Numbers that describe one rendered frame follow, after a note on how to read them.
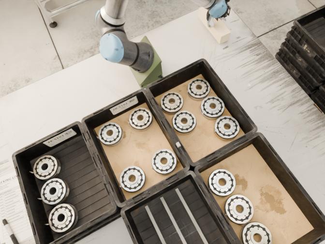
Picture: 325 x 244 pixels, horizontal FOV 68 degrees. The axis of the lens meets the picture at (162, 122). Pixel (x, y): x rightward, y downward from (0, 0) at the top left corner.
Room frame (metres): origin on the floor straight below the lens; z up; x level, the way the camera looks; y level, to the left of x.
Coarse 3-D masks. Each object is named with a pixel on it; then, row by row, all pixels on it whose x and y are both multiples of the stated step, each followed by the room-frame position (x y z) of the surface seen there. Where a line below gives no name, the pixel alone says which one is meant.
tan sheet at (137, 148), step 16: (128, 112) 0.50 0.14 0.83; (96, 128) 0.45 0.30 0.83; (128, 128) 0.42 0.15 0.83; (160, 128) 0.39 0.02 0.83; (128, 144) 0.35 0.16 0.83; (144, 144) 0.33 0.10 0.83; (160, 144) 0.32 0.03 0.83; (112, 160) 0.29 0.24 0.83; (128, 160) 0.28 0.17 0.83; (144, 160) 0.26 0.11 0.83; (160, 176) 0.18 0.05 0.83; (128, 192) 0.15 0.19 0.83
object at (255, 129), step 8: (192, 64) 0.62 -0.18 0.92; (208, 64) 0.60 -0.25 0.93; (176, 72) 0.59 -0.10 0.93; (160, 80) 0.57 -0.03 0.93; (224, 88) 0.47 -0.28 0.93; (152, 96) 0.50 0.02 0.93; (232, 96) 0.43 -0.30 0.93; (160, 112) 0.42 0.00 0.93; (248, 120) 0.31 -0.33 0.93; (168, 128) 0.34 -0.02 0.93; (256, 128) 0.27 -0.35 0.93; (176, 136) 0.31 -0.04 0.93; (248, 136) 0.25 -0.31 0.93; (232, 144) 0.23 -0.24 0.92; (184, 152) 0.23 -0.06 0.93; (216, 152) 0.21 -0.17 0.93; (200, 160) 0.19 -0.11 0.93
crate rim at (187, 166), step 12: (132, 96) 0.52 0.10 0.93; (108, 108) 0.49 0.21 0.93; (156, 108) 0.44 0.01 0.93; (84, 120) 0.45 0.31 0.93; (168, 132) 0.33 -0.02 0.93; (96, 156) 0.29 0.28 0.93; (180, 156) 0.22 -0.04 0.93; (108, 180) 0.19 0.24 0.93; (168, 180) 0.15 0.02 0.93; (144, 192) 0.12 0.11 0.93; (120, 204) 0.10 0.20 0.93
